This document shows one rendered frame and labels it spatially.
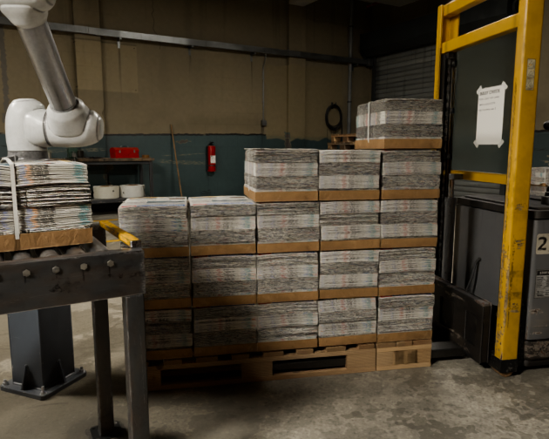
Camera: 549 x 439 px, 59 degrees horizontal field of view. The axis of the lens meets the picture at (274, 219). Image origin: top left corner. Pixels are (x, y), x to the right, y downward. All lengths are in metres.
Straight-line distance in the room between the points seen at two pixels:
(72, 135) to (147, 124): 6.80
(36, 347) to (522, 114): 2.33
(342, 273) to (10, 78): 7.15
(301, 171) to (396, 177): 0.45
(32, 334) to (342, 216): 1.45
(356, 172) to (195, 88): 7.28
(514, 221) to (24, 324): 2.20
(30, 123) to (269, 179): 1.01
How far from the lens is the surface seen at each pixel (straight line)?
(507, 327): 2.53
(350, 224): 2.26
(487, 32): 2.68
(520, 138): 2.40
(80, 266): 1.33
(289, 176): 2.15
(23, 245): 1.44
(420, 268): 2.43
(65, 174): 1.43
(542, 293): 2.64
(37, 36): 1.98
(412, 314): 2.49
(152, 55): 9.15
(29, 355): 2.46
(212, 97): 9.44
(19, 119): 2.29
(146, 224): 2.12
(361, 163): 2.25
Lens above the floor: 1.07
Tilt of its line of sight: 8 degrees down
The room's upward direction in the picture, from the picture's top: straight up
